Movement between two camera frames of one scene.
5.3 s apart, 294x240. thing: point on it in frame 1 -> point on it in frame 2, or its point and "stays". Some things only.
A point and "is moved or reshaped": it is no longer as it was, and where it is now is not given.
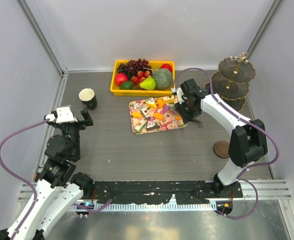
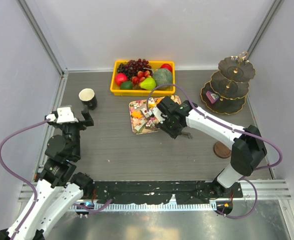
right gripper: x=185 y=116 -> x=174 y=133
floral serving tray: x=154 y=114 stays
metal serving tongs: x=191 y=106 is moved or reshaped
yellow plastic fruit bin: x=142 y=78 stays
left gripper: x=87 y=120 stays
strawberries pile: x=141 y=76 stays
